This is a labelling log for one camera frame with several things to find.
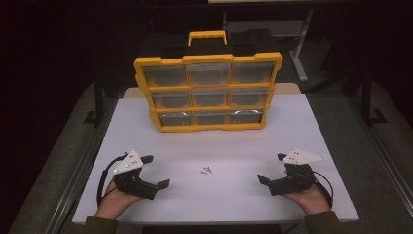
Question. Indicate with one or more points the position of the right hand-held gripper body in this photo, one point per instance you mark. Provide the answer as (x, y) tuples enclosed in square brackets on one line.
[(297, 180)]

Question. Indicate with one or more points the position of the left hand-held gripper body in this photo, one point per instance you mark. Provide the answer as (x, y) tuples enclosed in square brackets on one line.
[(128, 165)]

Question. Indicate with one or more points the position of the grid of clear drawers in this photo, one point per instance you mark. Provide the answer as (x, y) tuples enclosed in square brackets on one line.
[(165, 75)]

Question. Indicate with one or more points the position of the metal frame rail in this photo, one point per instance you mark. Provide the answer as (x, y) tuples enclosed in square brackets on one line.
[(76, 182), (383, 152)]

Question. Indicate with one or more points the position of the person's right hand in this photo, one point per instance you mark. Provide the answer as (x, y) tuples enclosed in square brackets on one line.
[(311, 200)]

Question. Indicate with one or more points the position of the person's left hand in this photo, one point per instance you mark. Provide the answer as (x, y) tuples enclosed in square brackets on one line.
[(113, 203)]

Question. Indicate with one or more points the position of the clear plastic drawer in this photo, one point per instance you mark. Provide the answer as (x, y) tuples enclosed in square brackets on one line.
[(208, 74)]

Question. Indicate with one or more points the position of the white desk frame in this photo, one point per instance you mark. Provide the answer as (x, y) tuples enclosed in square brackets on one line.
[(300, 53)]

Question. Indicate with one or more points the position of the black metal stand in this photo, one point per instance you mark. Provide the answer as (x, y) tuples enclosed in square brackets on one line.
[(98, 100), (367, 97)]

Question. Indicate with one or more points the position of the yellow organizer cabinet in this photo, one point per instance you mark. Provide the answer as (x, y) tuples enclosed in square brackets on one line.
[(207, 59)]

